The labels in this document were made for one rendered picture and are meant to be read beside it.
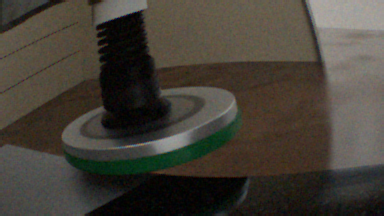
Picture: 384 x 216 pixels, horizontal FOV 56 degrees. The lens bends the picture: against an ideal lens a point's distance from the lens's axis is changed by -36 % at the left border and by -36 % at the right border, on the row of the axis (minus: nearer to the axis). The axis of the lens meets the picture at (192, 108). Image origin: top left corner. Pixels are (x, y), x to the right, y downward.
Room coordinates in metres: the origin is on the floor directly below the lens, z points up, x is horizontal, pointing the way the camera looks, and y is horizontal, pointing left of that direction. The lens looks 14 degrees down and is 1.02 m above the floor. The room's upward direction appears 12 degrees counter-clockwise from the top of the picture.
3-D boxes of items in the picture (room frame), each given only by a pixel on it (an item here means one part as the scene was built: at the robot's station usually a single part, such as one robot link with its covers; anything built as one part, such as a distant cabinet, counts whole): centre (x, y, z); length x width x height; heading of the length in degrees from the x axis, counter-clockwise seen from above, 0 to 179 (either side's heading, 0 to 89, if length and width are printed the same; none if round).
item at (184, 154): (0.56, 0.06, 0.87); 0.22 x 0.22 x 0.04
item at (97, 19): (0.56, 0.06, 1.02); 0.07 x 0.07 x 0.04
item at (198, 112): (0.56, 0.06, 0.88); 0.21 x 0.21 x 0.01
